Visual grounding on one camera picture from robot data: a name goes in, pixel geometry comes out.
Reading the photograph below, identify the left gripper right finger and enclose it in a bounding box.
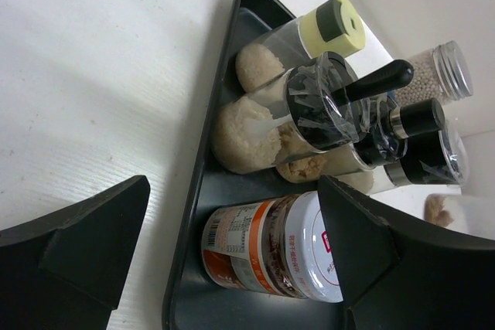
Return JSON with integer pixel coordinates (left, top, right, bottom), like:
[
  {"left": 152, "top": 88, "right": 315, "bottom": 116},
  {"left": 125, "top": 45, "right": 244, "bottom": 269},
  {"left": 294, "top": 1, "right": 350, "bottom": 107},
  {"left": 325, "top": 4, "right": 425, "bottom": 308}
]
[{"left": 318, "top": 177, "right": 494, "bottom": 329}]

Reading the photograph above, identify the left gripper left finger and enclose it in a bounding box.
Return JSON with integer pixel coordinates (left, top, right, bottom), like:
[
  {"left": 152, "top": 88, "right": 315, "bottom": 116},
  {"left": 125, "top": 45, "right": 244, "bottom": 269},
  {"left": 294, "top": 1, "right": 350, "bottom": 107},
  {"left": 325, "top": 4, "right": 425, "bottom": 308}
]
[{"left": 1, "top": 175, "right": 150, "bottom": 329}]

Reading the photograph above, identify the pink cap spice bottle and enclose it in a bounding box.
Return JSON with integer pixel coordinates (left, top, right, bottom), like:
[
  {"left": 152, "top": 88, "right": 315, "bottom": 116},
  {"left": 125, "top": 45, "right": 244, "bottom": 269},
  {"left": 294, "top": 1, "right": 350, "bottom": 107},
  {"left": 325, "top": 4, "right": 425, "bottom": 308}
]
[{"left": 424, "top": 194, "right": 494, "bottom": 240}]

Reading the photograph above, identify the red label jar white lid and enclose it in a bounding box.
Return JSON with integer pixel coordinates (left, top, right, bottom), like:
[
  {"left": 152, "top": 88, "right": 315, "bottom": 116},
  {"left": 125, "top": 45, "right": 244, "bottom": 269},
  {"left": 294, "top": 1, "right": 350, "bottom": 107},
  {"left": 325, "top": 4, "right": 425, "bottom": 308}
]
[{"left": 201, "top": 191, "right": 343, "bottom": 303}]

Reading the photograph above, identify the black cap small pepper bottle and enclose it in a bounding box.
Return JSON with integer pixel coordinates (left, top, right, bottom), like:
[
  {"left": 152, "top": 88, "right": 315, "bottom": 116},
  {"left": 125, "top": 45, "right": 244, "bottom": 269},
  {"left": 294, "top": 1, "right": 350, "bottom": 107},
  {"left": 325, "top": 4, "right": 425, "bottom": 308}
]
[{"left": 276, "top": 97, "right": 446, "bottom": 184}]

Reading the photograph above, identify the black grinder top bottle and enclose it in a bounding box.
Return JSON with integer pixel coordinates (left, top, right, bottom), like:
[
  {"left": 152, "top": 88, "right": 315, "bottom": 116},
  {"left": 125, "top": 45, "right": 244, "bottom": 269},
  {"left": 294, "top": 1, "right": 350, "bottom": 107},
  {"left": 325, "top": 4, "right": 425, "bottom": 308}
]
[{"left": 211, "top": 52, "right": 414, "bottom": 175}]

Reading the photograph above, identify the blue label silver cap bottle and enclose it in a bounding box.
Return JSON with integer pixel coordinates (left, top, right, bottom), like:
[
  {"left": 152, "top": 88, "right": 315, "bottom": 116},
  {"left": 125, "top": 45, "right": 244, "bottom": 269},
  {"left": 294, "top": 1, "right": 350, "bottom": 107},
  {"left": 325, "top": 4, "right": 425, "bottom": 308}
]
[{"left": 392, "top": 40, "right": 473, "bottom": 106}]

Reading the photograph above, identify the yellow cap spice bottle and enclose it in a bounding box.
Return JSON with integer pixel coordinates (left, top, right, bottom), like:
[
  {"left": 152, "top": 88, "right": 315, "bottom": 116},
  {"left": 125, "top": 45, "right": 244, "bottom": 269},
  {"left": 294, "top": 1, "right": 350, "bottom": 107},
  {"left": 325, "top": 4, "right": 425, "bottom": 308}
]
[{"left": 235, "top": 0, "right": 366, "bottom": 93}]

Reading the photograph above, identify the grey grinder top bottle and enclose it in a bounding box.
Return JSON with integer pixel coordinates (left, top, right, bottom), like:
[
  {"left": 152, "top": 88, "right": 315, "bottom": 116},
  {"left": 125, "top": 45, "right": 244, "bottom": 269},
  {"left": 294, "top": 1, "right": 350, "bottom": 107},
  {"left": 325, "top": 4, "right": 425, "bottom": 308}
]
[{"left": 338, "top": 122, "right": 469, "bottom": 195}]

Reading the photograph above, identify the black rectangular tray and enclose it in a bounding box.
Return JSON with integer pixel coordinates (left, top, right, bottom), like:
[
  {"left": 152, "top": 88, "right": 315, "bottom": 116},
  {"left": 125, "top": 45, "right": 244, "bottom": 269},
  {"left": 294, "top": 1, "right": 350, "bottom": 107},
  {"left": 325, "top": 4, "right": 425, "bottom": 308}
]
[{"left": 162, "top": 0, "right": 355, "bottom": 329}]

